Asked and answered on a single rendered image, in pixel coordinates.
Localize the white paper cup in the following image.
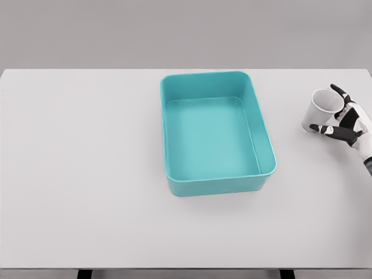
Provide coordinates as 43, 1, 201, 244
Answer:
301, 88, 346, 135

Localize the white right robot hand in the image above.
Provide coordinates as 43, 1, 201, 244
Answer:
309, 84, 372, 160

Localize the teal plastic basket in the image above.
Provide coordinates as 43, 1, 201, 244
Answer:
160, 70, 277, 198

